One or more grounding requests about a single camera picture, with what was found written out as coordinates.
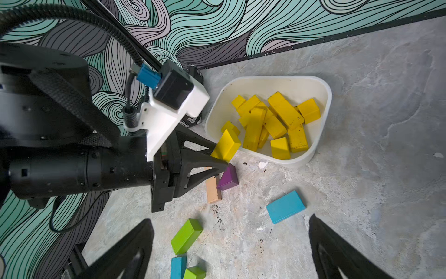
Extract light green arch block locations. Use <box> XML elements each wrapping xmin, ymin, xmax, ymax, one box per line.
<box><xmin>183</xmin><ymin>266</ymin><xmax>206</xmax><ymax>279</ymax></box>

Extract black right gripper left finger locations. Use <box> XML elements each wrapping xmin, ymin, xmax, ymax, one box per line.
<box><xmin>76</xmin><ymin>219</ymin><xmax>154</xmax><ymax>279</ymax></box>

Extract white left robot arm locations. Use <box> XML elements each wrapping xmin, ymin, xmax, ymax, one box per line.
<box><xmin>1</xmin><ymin>43</ymin><xmax>228</xmax><ymax>212</ymax></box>

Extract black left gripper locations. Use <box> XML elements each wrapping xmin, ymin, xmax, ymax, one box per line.
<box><xmin>151</xmin><ymin>124</ymin><xmax>228</xmax><ymax>213</ymax></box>

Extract white plastic tub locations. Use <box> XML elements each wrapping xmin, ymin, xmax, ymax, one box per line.
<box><xmin>205</xmin><ymin>76</ymin><xmax>332</xmax><ymax>168</ymax></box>

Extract yellow small cube block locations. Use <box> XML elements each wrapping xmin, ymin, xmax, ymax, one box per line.
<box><xmin>264</xmin><ymin>116</ymin><xmax>287</xmax><ymax>139</ymax></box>

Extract green rectangular block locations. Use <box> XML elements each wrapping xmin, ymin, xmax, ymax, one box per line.
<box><xmin>171</xmin><ymin>219</ymin><xmax>203</xmax><ymax>255</ymax></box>

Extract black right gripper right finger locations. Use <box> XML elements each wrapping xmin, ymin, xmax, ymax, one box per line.
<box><xmin>309</xmin><ymin>215</ymin><xmax>391</xmax><ymax>279</ymax></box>

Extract yellow small cube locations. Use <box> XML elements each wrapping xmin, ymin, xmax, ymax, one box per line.
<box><xmin>270</xmin><ymin>137</ymin><xmax>291</xmax><ymax>160</ymax></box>

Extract teal long block at left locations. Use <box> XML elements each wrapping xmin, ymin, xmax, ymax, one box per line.
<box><xmin>170</xmin><ymin>255</ymin><xmax>187</xmax><ymax>279</ymax></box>

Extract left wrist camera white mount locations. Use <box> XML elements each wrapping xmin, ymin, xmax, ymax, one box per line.
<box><xmin>123</xmin><ymin>60</ymin><xmax>210</xmax><ymax>162</ymax></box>

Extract purple triangle block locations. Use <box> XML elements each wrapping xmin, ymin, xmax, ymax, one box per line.
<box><xmin>217</xmin><ymin>163</ymin><xmax>239</xmax><ymax>191</ymax></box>

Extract teal short block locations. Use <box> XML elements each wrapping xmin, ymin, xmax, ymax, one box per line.
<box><xmin>266</xmin><ymin>191</ymin><xmax>306</xmax><ymax>224</ymax></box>

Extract yellow slanted long block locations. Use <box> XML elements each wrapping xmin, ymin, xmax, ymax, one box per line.
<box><xmin>211</xmin><ymin>130</ymin><xmax>242</xmax><ymax>163</ymax></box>

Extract natural wood rectangular block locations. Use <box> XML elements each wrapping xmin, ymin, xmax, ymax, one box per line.
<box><xmin>206</xmin><ymin>176</ymin><xmax>222</xmax><ymax>203</ymax></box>

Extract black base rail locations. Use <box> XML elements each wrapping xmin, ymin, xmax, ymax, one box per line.
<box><xmin>60</xmin><ymin>242</ymin><xmax>88</xmax><ymax>279</ymax></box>

